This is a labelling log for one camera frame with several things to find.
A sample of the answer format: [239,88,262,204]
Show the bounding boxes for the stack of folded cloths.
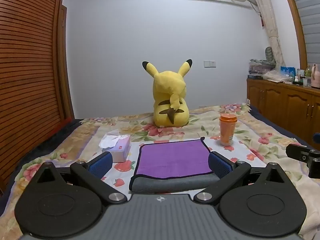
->
[249,59,275,75]

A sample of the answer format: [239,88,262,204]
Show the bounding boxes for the wooden cabinet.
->
[246,77,320,147]

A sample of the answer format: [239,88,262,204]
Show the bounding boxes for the pink thermos jug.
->
[311,64,320,88]

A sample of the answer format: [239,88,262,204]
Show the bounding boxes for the wooden window frame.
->
[280,0,308,70]

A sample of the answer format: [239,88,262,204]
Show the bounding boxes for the grey towel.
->
[129,172,224,193]

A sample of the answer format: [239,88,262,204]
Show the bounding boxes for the yellow plush toy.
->
[142,59,193,127]

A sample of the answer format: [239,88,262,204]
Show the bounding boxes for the orange plastic cup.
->
[219,113,237,146]

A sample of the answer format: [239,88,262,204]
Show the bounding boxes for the dark blue bed sheet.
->
[0,104,320,198]

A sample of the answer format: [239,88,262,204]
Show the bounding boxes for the grey window blinds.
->
[287,0,320,65]

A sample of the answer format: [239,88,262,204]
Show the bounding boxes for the cream patterned curtain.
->
[246,0,287,70]

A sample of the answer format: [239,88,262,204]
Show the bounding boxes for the purple towel with black trim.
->
[134,137,215,180]

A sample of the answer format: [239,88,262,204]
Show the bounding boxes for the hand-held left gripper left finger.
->
[37,151,127,205]

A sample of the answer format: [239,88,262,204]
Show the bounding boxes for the wooden louvered wardrobe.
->
[0,0,75,198]

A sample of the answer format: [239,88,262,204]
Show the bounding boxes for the blue package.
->
[280,66,296,79]

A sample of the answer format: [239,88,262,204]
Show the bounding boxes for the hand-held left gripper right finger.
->
[194,151,286,204]

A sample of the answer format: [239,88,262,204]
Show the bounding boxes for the beige cloth heap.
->
[262,70,293,83]

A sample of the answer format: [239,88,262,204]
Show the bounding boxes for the white tissue box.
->
[99,134,132,163]

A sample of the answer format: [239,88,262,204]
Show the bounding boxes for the floral blanket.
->
[0,102,320,240]

